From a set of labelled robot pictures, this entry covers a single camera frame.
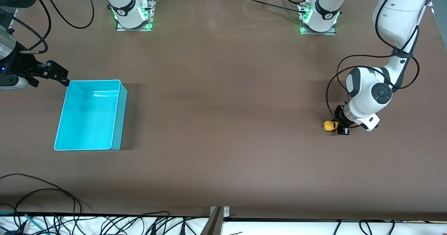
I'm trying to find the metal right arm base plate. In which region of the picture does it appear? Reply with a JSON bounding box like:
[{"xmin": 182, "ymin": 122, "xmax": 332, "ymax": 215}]
[{"xmin": 116, "ymin": 0, "xmax": 155, "ymax": 32}]

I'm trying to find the teal cable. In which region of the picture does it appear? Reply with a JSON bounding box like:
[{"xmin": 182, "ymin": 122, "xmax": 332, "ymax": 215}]
[{"xmin": 0, "ymin": 211, "xmax": 47, "ymax": 235}]

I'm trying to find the black base power cable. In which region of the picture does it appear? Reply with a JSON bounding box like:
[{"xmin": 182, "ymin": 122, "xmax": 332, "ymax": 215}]
[{"xmin": 250, "ymin": 0, "xmax": 309, "ymax": 15}]

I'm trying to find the black cable with metal plug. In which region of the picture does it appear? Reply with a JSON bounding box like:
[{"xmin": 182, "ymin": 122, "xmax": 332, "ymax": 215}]
[{"xmin": 14, "ymin": 0, "xmax": 52, "ymax": 54}]

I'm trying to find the metal table edge bracket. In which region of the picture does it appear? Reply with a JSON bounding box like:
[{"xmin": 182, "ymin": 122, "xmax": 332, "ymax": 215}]
[{"xmin": 210, "ymin": 206, "xmax": 230, "ymax": 217}]

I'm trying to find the black looped right arm cable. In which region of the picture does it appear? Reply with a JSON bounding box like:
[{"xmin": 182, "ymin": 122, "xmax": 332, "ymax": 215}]
[{"xmin": 39, "ymin": 0, "xmax": 95, "ymax": 29}]

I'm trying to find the aluminium frame profile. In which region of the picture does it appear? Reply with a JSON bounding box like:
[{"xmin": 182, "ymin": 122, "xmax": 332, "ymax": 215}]
[{"xmin": 4, "ymin": 7, "xmax": 17, "ymax": 33}]

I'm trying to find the grey diagonal bar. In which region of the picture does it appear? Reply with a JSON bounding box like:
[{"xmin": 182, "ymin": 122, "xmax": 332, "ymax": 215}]
[{"xmin": 200, "ymin": 207, "xmax": 224, "ymax": 235}]

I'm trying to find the large table cover mat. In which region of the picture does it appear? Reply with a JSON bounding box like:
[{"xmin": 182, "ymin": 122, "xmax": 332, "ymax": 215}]
[{"xmin": 0, "ymin": 0, "xmax": 447, "ymax": 221}]

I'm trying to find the turquoise plastic bin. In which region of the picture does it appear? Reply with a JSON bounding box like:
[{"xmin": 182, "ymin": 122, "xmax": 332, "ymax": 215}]
[{"xmin": 53, "ymin": 80, "xmax": 128, "ymax": 151}]

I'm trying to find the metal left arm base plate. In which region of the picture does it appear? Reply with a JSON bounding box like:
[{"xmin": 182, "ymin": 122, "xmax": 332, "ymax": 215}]
[{"xmin": 299, "ymin": 3, "xmax": 338, "ymax": 36}]

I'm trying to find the long looped black cable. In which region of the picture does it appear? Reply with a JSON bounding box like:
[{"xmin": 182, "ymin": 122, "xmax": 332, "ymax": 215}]
[{"xmin": 0, "ymin": 173, "xmax": 83, "ymax": 228}]

